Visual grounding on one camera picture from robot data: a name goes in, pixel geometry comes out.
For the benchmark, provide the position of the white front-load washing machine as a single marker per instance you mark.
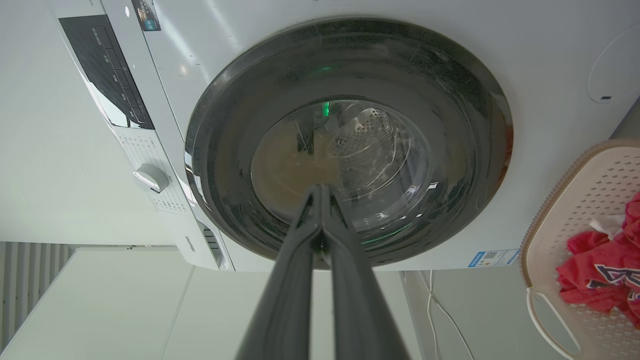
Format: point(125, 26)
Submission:
point(210, 70)

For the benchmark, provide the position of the blue energy label sticker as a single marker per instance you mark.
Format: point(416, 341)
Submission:
point(493, 258)

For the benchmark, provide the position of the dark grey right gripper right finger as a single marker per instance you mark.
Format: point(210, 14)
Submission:
point(362, 305)

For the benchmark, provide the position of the silver washing machine dial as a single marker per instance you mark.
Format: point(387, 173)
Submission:
point(150, 177)

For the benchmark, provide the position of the round dark washing machine door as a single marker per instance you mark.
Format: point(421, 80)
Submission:
point(350, 140)

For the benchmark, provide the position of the red printed garment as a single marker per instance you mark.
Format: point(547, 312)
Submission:
point(607, 265)

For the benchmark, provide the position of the dark label sticker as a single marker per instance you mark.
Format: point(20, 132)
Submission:
point(146, 14)

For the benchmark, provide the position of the beige perforated laundry basket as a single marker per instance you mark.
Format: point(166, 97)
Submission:
point(555, 240)

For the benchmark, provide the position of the black glossy control panel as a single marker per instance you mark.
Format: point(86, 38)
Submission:
point(106, 70)

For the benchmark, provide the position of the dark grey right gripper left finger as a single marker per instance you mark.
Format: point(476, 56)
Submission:
point(287, 300)

